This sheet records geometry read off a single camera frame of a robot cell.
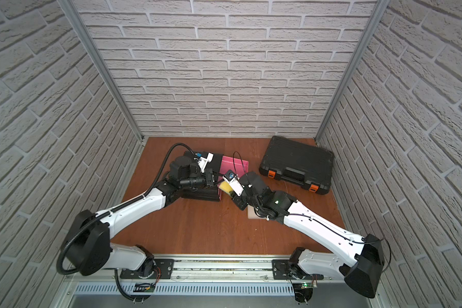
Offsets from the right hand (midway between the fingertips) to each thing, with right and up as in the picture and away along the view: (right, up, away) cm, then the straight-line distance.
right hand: (237, 187), depth 75 cm
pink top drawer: (0, +8, +17) cm, 19 cm away
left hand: (-3, +4, -1) cm, 5 cm away
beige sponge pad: (+5, -7, -11) cm, 14 cm away
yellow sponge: (-5, +1, -2) cm, 5 cm away
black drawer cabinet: (-11, +10, -1) cm, 15 cm away
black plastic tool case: (+33, +9, +25) cm, 43 cm away
